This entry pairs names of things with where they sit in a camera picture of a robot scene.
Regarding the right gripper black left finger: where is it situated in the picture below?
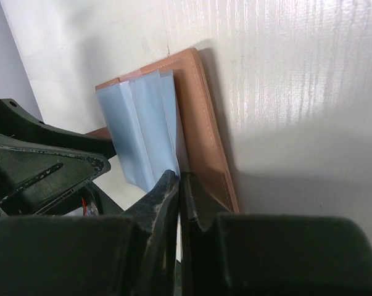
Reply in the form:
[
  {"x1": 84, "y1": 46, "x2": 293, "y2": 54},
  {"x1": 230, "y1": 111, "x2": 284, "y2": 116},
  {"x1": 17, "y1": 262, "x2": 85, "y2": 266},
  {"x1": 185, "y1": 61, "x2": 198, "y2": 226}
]
[{"x1": 0, "y1": 170, "x2": 179, "y2": 295}]

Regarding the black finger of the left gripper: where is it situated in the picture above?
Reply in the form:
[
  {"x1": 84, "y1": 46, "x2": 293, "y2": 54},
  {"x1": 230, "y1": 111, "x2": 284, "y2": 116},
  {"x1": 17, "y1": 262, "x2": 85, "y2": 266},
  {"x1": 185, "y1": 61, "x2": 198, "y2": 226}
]
[{"x1": 0, "y1": 99, "x2": 115, "y2": 217}]

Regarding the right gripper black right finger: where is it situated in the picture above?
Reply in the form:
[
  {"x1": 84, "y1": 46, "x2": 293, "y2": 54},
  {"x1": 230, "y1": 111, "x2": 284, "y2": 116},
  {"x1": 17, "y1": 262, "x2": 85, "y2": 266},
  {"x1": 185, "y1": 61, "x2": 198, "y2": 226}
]
[{"x1": 179, "y1": 173, "x2": 372, "y2": 295}]

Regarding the brown leather card holder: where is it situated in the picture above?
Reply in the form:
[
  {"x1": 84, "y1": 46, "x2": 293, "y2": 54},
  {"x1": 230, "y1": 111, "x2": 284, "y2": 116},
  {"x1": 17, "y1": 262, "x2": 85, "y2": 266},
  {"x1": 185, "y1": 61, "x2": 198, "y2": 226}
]
[{"x1": 95, "y1": 47, "x2": 239, "y2": 213}]

